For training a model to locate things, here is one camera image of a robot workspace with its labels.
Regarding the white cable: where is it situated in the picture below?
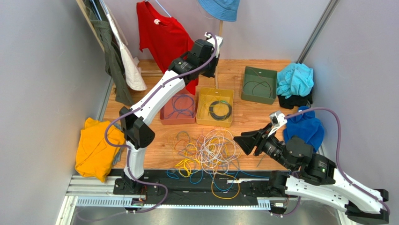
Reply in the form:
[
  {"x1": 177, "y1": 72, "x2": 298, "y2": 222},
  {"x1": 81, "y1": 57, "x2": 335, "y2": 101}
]
[{"x1": 194, "y1": 127, "x2": 244, "y2": 175}]

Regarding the yellow cable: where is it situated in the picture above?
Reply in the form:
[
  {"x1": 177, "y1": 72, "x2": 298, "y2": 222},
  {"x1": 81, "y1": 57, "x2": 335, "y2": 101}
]
[{"x1": 167, "y1": 75, "x2": 242, "y2": 200}]

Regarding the blue cable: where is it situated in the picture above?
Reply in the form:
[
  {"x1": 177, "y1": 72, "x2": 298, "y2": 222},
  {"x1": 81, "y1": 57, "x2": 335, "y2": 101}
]
[{"x1": 165, "y1": 150, "x2": 269, "y2": 192}]

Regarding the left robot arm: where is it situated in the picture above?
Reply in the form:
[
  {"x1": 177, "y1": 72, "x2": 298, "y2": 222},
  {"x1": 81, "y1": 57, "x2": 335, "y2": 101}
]
[{"x1": 118, "y1": 36, "x2": 223, "y2": 194}]

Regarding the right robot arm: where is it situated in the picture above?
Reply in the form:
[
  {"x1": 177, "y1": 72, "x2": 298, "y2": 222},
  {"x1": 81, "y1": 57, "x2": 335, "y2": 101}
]
[{"x1": 233, "y1": 123, "x2": 389, "y2": 225}]

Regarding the black cloth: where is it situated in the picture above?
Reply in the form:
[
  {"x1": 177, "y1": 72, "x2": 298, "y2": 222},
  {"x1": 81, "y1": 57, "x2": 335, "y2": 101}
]
[{"x1": 277, "y1": 93, "x2": 313, "y2": 109}]

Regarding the yellow plastic bin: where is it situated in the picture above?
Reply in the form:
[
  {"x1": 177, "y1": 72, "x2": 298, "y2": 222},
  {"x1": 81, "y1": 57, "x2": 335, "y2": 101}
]
[{"x1": 196, "y1": 87, "x2": 234, "y2": 128}]

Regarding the blue cloth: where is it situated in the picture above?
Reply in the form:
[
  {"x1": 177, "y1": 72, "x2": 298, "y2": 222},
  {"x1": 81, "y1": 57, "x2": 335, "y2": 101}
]
[{"x1": 283, "y1": 111, "x2": 325, "y2": 153}]

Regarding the green plastic bin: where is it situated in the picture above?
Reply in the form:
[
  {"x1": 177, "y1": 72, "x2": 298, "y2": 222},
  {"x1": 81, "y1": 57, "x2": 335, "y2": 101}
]
[{"x1": 241, "y1": 66, "x2": 277, "y2": 105}]

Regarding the red plastic bin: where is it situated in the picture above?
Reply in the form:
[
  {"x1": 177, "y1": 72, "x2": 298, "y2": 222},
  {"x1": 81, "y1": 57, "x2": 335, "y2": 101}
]
[{"x1": 160, "y1": 89, "x2": 196, "y2": 125}]

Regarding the cyan cloth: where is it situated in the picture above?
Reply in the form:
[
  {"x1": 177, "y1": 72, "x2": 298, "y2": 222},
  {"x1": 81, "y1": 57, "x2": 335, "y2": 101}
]
[{"x1": 276, "y1": 63, "x2": 314, "y2": 98}]

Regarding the red shirt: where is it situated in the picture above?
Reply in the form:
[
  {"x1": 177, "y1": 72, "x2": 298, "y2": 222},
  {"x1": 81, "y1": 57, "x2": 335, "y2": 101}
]
[{"x1": 136, "y1": 0, "x2": 200, "y2": 96}]

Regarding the blue bucket hat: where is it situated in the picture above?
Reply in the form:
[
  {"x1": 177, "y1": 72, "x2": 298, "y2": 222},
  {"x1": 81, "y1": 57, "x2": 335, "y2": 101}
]
[{"x1": 198, "y1": 0, "x2": 240, "y2": 22}]

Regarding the white garment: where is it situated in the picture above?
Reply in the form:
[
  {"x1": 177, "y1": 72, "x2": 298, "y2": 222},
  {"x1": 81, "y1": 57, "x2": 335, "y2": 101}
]
[{"x1": 99, "y1": 0, "x2": 147, "y2": 91}]

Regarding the olive green garment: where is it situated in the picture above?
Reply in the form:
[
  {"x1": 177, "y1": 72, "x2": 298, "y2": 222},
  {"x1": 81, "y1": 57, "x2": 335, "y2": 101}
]
[{"x1": 83, "y1": 0, "x2": 133, "y2": 105}]

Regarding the grey denim cloth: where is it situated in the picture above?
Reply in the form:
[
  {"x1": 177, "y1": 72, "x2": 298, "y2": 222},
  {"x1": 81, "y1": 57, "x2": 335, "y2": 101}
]
[{"x1": 112, "y1": 123, "x2": 124, "y2": 166}]

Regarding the orange yellow cloth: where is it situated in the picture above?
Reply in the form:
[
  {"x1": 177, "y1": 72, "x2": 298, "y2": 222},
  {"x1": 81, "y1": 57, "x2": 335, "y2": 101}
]
[{"x1": 74, "y1": 117, "x2": 120, "y2": 183}]

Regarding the wooden clothes rack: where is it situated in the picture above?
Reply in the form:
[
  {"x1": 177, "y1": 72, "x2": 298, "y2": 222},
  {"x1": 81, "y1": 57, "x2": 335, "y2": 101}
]
[{"x1": 75, "y1": 0, "x2": 224, "y2": 89}]

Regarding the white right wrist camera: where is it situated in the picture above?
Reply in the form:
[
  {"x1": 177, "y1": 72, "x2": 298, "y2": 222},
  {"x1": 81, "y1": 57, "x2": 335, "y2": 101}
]
[{"x1": 268, "y1": 111, "x2": 287, "y2": 137}]

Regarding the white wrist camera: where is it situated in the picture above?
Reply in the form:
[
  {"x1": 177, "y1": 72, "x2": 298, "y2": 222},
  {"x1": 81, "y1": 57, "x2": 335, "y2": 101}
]
[
  {"x1": 204, "y1": 32, "x2": 223, "y2": 58},
  {"x1": 268, "y1": 111, "x2": 287, "y2": 137}
]

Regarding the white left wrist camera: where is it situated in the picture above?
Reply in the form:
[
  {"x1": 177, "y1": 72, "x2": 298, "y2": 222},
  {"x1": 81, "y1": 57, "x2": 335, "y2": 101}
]
[{"x1": 204, "y1": 32, "x2": 223, "y2": 58}]

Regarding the black coiled cable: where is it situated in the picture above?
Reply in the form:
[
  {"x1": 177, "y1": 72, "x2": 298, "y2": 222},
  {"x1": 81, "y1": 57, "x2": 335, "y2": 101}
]
[{"x1": 208, "y1": 100, "x2": 233, "y2": 121}]

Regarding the purple cable in red bin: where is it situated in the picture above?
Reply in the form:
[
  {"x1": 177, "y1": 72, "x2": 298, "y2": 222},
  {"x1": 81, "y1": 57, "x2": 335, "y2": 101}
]
[{"x1": 162, "y1": 93, "x2": 196, "y2": 120}]

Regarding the dark cable in green bin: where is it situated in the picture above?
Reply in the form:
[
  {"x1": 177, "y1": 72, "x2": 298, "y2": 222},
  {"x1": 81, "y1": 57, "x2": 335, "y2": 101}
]
[{"x1": 243, "y1": 80, "x2": 271, "y2": 98}]

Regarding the orange cable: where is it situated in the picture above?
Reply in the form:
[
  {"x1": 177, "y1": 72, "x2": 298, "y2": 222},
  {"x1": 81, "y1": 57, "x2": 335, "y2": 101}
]
[{"x1": 173, "y1": 137, "x2": 200, "y2": 157}]

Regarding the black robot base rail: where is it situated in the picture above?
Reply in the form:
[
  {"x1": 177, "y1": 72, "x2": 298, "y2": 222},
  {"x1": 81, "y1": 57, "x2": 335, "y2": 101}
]
[{"x1": 70, "y1": 168, "x2": 348, "y2": 210}]

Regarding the aluminium frame post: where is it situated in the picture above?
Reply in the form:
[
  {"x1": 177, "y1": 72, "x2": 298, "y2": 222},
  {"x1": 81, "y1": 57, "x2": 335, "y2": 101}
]
[{"x1": 296, "y1": 0, "x2": 340, "y2": 63}]

